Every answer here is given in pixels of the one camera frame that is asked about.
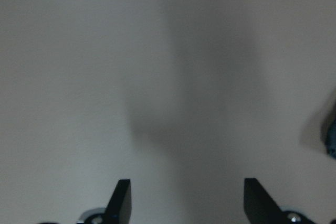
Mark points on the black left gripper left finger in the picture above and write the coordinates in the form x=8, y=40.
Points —
x=118, y=210

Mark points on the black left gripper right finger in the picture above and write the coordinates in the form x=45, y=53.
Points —
x=259, y=206

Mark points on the black t-shirt with logo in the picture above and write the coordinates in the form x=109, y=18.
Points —
x=328, y=132

